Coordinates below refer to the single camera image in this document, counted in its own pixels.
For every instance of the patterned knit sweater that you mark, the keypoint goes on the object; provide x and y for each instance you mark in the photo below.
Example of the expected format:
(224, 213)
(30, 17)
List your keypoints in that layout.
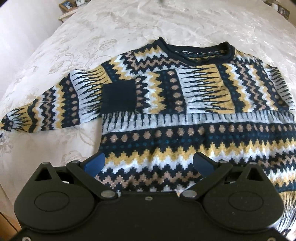
(160, 104)

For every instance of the wooden photo frame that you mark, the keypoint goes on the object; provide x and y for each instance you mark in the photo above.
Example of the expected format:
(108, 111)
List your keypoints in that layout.
(67, 6)

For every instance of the left white nightstand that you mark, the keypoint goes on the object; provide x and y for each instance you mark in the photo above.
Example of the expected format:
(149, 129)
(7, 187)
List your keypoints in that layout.
(65, 16)

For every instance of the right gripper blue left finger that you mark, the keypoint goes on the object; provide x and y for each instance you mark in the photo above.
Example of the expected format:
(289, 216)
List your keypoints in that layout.
(94, 164)

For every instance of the right photo frame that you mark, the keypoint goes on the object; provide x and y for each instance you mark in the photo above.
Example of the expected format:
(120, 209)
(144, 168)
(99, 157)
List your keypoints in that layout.
(283, 12)

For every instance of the small white alarm clock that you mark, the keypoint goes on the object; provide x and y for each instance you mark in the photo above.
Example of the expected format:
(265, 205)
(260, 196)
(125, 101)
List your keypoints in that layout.
(80, 2)

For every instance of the white floral bedspread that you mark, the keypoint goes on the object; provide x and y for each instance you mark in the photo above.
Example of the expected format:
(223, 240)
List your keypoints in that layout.
(104, 29)

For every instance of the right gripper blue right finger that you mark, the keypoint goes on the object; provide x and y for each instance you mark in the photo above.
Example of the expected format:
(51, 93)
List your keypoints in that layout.
(203, 164)

